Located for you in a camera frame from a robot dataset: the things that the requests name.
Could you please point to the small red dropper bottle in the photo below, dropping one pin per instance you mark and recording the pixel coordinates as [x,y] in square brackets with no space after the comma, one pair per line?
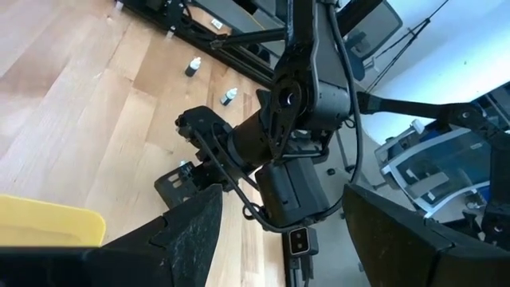
[229,96]

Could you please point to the black office chair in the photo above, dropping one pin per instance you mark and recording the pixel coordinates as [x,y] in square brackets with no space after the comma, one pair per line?
[374,32]

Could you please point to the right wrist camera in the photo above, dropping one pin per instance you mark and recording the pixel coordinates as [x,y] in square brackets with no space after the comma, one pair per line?
[299,241]

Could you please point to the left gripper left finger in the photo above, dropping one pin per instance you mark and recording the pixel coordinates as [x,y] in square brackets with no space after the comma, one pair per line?
[191,239]

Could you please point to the small white card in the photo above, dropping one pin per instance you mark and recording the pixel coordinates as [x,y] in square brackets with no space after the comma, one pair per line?
[217,24]

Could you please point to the yellow translucent plastic bin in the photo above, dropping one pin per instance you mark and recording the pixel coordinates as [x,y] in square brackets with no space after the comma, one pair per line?
[48,223]

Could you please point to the black aluminium extrusion frame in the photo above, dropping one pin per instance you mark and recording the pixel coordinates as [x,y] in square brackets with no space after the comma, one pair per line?
[247,68]

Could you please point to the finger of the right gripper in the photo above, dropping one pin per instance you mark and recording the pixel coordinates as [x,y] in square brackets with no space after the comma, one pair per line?
[191,183]

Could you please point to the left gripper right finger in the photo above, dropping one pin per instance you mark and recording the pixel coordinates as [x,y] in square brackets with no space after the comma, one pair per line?
[398,247]

